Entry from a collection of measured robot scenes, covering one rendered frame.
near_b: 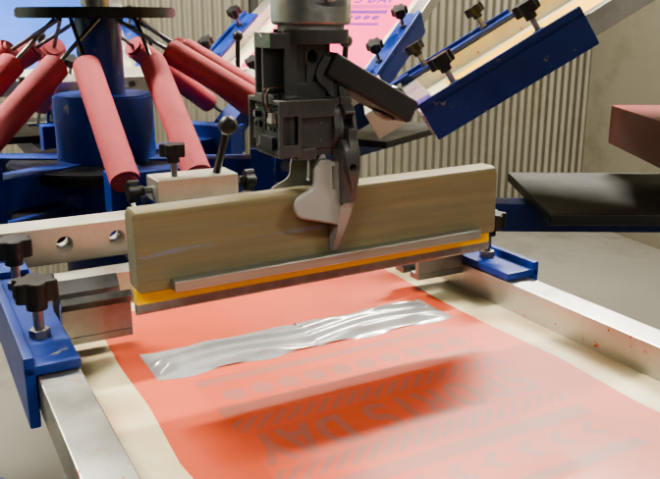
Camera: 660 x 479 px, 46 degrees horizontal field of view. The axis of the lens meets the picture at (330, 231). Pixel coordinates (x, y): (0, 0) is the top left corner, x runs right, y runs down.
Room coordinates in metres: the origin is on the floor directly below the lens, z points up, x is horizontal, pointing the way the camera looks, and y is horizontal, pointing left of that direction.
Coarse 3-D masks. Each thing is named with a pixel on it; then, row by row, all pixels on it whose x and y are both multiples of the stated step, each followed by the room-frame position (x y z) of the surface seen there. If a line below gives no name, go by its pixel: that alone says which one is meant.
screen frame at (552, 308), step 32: (128, 288) 0.95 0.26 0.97; (480, 288) 0.95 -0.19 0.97; (512, 288) 0.90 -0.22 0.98; (544, 288) 0.89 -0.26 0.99; (544, 320) 0.85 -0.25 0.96; (576, 320) 0.81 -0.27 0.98; (608, 320) 0.78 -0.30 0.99; (608, 352) 0.76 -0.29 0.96; (640, 352) 0.73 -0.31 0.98; (64, 384) 0.63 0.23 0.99; (64, 416) 0.57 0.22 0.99; (96, 416) 0.57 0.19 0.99; (64, 448) 0.54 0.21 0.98; (96, 448) 0.53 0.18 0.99
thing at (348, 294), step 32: (288, 288) 0.98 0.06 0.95; (320, 288) 0.98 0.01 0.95; (352, 288) 0.98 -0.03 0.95; (384, 288) 0.98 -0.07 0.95; (416, 288) 0.98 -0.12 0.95; (288, 320) 0.87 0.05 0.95; (448, 320) 0.87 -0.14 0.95; (512, 352) 0.78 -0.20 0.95; (544, 352) 0.78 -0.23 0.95; (544, 384) 0.70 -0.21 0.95; (576, 384) 0.70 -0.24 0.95; (608, 416) 0.64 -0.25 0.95; (640, 416) 0.64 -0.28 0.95
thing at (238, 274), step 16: (400, 240) 0.79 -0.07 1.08; (416, 240) 0.79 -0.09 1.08; (432, 240) 0.80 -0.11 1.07; (448, 240) 0.81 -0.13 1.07; (464, 240) 0.82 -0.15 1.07; (304, 256) 0.74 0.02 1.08; (320, 256) 0.73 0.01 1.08; (336, 256) 0.74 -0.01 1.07; (352, 256) 0.75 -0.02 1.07; (368, 256) 0.76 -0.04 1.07; (208, 272) 0.69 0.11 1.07; (224, 272) 0.69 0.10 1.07; (240, 272) 0.69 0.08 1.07; (256, 272) 0.70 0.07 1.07; (272, 272) 0.71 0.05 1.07; (288, 272) 0.72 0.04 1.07; (176, 288) 0.66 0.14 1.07; (192, 288) 0.67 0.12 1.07
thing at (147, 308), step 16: (416, 256) 0.82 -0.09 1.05; (432, 256) 0.83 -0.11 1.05; (448, 256) 0.84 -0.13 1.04; (320, 272) 0.76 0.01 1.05; (336, 272) 0.77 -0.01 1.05; (352, 272) 0.78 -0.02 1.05; (240, 288) 0.72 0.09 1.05; (256, 288) 0.72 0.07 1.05; (272, 288) 0.73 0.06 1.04; (144, 304) 0.67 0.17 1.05; (160, 304) 0.68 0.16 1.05; (176, 304) 0.69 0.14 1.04; (192, 304) 0.70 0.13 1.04
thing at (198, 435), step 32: (160, 320) 0.87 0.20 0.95; (192, 320) 0.87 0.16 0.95; (224, 320) 0.87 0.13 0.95; (256, 320) 0.87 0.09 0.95; (128, 352) 0.78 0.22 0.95; (160, 384) 0.70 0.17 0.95; (192, 384) 0.70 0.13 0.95; (160, 416) 0.64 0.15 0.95; (192, 416) 0.64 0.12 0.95; (192, 448) 0.58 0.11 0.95; (224, 448) 0.58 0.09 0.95
